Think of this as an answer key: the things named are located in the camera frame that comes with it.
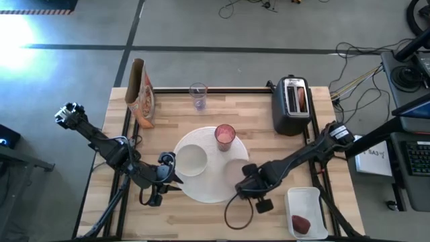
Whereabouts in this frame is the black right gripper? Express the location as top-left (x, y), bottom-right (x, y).
top-left (234, 163), bottom-right (275, 214)

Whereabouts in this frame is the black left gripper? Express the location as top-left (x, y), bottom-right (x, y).
top-left (134, 153), bottom-right (184, 208)

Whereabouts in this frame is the white ceramic bowl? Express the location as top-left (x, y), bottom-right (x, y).
top-left (175, 143), bottom-right (209, 178)

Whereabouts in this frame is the beige round plate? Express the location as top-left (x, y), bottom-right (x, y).
top-left (222, 158), bottom-right (252, 190)

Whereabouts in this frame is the white round woven placemat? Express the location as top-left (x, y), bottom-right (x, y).
top-left (173, 126), bottom-right (251, 204)

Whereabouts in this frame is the dark red-brown food piece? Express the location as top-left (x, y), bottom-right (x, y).
top-left (290, 214), bottom-right (312, 235)

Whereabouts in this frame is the pink faceted tumbler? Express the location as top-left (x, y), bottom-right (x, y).
top-left (214, 123), bottom-right (237, 153)

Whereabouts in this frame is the orange pumpkin cereal box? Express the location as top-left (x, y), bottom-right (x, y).
top-left (124, 57), bottom-right (157, 130)

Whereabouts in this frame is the white plastic container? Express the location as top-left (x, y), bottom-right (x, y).
top-left (284, 186), bottom-right (329, 241)

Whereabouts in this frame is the black two-slot toaster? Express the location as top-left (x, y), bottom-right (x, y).
top-left (271, 76), bottom-right (313, 137)

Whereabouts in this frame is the clear drinking glass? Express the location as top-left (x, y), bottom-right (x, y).
top-left (188, 82), bottom-right (208, 112)

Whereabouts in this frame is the black diagonal pole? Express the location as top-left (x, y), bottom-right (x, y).
top-left (344, 114), bottom-right (430, 159)

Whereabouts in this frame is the grey metal stand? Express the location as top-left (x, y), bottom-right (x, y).
top-left (0, 144), bottom-right (56, 242)

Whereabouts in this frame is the grey desk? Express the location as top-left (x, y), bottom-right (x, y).
top-left (380, 50), bottom-right (430, 213)

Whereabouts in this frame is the black keyboard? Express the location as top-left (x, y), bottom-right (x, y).
top-left (404, 140), bottom-right (430, 178)

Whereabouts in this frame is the black device with blue light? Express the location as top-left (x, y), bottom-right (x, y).
top-left (0, 123), bottom-right (22, 151)

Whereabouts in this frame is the blue-screen laptop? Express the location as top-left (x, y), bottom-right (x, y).
top-left (391, 92), bottom-right (430, 134)

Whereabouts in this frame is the black round desk device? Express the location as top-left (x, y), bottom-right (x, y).
top-left (390, 65), bottom-right (425, 94)

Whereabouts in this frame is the black hazard-striped floor mat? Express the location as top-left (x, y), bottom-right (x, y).
top-left (0, 0), bottom-right (79, 16)

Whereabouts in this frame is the black left wrist camera cable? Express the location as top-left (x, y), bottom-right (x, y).
top-left (138, 151), bottom-right (177, 206)

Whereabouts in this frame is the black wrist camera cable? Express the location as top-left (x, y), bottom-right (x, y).
top-left (224, 192), bottom-right (255, 231)
top-left (138, 151), bottom-right (177, 206)

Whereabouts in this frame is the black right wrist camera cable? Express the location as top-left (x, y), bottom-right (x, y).
top-left (224, 192), bottom-right (255, 231)

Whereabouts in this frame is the floor cable bundle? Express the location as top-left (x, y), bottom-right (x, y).
top-left (328, 38), bottom-right (416, 126)

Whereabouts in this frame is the black floor cable tangle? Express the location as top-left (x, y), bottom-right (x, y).
top-left (218, 0), bottom-right (280, 19)

